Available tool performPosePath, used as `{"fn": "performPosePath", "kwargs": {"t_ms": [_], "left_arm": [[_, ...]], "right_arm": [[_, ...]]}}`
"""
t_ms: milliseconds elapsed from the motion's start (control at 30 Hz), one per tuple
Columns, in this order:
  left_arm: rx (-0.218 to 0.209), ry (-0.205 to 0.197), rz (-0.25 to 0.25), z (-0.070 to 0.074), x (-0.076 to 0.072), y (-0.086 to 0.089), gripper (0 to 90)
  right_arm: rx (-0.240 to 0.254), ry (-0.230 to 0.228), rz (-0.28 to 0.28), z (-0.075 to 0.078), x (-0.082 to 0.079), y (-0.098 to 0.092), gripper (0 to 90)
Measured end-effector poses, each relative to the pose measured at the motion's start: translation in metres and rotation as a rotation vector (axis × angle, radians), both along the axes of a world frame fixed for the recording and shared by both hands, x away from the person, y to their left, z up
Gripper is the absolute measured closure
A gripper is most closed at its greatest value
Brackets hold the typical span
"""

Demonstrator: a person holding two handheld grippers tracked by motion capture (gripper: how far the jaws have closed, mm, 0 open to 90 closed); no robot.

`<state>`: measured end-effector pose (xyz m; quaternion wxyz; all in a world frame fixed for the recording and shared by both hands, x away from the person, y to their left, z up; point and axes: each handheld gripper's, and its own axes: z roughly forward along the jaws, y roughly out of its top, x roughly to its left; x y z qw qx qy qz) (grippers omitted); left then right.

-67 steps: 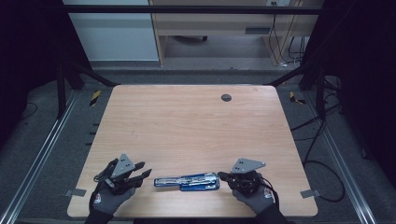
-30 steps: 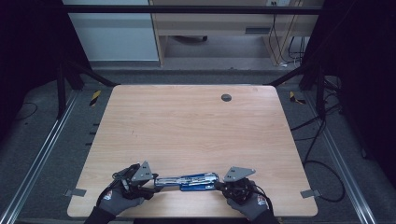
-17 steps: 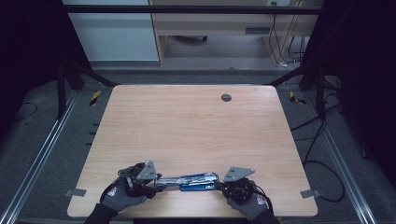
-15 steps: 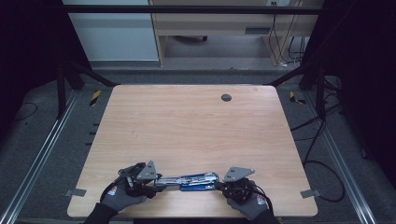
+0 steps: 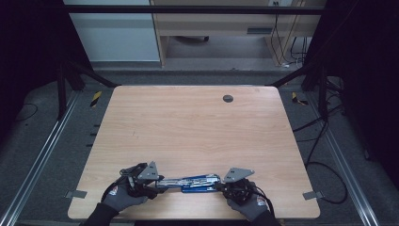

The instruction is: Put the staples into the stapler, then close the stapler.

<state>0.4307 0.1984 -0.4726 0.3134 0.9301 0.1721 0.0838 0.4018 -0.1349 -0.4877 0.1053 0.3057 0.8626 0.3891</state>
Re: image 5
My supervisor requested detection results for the black diagonal frame strut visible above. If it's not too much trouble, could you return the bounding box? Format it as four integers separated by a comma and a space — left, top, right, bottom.
269, 60, 318, 89
64, 59, 120, 89

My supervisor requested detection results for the black chair base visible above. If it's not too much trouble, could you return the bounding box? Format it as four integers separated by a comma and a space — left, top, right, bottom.
175, 35, 210, 43

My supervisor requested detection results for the yellow-handled tool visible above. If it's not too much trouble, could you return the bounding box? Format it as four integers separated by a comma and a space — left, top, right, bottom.
89, 90, 104, 108

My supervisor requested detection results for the thin black floor cable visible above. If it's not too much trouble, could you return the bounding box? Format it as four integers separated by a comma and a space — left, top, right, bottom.
15, 103, 39, 122

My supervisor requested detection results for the aluminium floor rail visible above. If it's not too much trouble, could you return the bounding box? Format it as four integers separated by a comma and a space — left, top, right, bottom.
0, 90, 80, 226
305, 92, 381, 226

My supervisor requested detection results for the blue stapler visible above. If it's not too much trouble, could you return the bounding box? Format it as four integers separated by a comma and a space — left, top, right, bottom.
156, 173, 222, 194

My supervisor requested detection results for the grey tape strip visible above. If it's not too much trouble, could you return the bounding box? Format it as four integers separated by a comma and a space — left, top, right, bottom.
64, 189, 88, 200
302, 190, 325, 201

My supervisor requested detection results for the black horizontal frame bar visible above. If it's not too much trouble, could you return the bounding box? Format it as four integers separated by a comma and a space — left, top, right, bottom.
62, 4, 327, 16

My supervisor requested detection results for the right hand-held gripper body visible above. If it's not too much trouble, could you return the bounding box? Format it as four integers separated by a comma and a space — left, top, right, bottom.
222, 167, 256, 206

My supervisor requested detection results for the person's left hand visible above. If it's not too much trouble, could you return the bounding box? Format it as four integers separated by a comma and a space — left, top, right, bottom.
102, 176, 149, 213

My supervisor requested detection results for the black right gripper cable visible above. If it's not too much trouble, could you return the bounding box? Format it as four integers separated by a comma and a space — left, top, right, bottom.
250, 185, 276, 218

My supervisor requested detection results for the white cabinet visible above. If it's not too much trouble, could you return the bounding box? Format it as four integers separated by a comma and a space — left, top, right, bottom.
62, 0, 161, 63

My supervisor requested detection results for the bundle of hanging cables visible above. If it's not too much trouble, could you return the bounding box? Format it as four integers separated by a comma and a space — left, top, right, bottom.
270, 13, 311, 69

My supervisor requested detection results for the light wooden desk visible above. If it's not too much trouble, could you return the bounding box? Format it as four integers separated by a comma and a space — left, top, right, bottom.
150, 0, 327, 68

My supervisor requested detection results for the black upright frame post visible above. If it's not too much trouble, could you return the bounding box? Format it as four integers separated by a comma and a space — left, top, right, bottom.
318, 65, 329, 122

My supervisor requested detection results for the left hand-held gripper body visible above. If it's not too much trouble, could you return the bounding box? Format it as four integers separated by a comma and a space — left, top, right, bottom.
120, 161, 161, 200

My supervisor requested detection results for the black looped floor cable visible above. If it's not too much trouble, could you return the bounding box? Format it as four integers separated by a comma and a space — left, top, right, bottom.
304, 121, 349, 205

